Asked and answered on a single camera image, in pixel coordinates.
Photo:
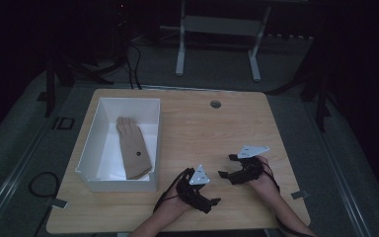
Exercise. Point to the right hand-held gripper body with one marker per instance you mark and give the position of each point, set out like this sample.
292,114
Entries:
250,171

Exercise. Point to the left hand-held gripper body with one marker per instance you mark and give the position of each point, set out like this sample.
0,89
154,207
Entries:
190,192

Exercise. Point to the beige glove with black button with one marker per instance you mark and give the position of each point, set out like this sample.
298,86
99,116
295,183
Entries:
133,144

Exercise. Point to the white rectangular box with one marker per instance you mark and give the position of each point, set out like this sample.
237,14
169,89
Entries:
128,108

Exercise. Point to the person's right hand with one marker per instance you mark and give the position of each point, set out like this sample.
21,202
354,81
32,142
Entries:
266,181

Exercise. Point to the person's left hand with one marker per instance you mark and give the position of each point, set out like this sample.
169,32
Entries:
174,205

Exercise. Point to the grey tape piece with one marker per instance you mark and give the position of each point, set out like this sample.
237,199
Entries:
59,203
299,194

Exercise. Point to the black tripod stand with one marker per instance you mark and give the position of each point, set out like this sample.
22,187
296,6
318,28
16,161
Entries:
320,98
51,82

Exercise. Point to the pale metal stand frame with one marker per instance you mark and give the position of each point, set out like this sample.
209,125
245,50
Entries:
217,25

